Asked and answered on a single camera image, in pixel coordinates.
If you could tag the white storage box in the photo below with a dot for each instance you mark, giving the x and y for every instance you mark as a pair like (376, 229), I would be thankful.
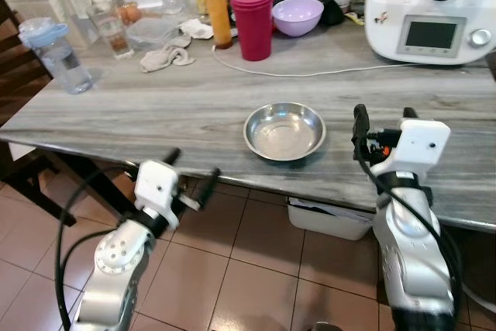
(329, 221)

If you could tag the crumpled white tissue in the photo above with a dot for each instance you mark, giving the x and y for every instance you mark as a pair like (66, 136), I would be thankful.
(197, 29)

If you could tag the clear bottle with blue lid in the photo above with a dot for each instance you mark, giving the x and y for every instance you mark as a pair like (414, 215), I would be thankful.
(66, 60)

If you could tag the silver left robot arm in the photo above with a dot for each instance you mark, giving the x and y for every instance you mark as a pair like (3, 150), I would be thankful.
(116, 261)

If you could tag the orange sauce bottle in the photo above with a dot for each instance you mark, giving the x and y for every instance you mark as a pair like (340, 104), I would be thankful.
(219, 21)

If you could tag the drinking glass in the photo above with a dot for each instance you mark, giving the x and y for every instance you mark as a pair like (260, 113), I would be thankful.
(115, 36)

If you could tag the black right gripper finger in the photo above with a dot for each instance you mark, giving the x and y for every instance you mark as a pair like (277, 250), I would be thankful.
(361, 120)
(410, 113)

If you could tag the crumpled grey cloth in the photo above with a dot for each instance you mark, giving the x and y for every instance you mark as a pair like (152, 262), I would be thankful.
(164, 57)

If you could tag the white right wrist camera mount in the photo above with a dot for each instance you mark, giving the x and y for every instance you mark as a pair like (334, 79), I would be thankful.
(418, 145)

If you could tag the red plastic cup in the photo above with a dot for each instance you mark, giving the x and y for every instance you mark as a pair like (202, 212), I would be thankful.
(253, 25)

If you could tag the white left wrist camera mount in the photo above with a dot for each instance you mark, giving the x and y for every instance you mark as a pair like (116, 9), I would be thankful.
(155, 187)

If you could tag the small black object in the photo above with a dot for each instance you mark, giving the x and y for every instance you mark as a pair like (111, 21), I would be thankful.
(333, 12)

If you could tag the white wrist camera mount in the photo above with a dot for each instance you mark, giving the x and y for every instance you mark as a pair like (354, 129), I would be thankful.
(155, 187)
(418, 145)

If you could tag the shallow steel bowl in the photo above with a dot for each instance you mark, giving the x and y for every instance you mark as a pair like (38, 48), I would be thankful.
(284, 133)

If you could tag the white kitchen machine with display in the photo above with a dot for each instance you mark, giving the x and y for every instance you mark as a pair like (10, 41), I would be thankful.
(457, 13)

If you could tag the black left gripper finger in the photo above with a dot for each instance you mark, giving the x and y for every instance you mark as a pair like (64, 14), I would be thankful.
(171, 156)
(209, 182)

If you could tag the purple plastic bowl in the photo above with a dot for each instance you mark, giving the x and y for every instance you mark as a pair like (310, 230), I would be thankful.
(298, 17)

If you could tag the clear plastic food container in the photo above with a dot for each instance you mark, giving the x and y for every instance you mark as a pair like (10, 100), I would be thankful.
(151, 34)

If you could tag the brown egg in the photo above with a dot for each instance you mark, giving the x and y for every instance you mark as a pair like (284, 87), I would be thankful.
(129, 13)

